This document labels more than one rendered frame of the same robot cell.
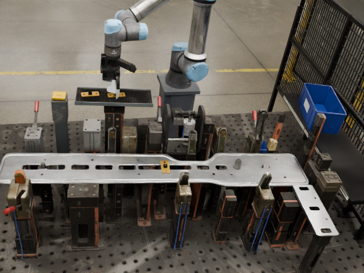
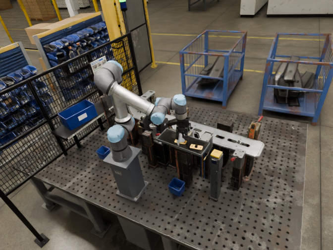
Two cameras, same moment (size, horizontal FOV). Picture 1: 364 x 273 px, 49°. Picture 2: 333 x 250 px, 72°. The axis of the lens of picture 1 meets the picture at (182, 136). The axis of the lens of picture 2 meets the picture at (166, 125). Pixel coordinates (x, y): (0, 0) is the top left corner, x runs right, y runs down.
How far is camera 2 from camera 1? 2.79 m
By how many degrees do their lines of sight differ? 93
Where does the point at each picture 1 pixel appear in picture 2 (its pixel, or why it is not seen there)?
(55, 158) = (230, 145)
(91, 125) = (206, 136)
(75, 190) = (229, 122)
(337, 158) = (109, 102)
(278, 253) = not seen: hidden behind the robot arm
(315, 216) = (148, 94)
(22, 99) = not seen: outside the picture
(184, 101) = not seen: hidden behind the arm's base
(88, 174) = (218, 132)
